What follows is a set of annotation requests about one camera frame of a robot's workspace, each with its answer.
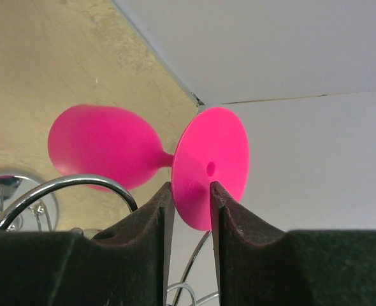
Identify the pink plastic wine glass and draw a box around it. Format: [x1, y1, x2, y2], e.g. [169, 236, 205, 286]
[47, 105, 250, 231]

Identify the chrome wine glass rack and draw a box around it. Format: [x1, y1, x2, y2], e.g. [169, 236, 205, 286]
[0, 170, 222, 306]

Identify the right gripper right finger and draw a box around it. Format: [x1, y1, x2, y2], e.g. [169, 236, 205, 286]
[210, 182, 376, 305]

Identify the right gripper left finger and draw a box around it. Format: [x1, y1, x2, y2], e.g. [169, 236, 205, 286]
[0, 181, 175, 306]

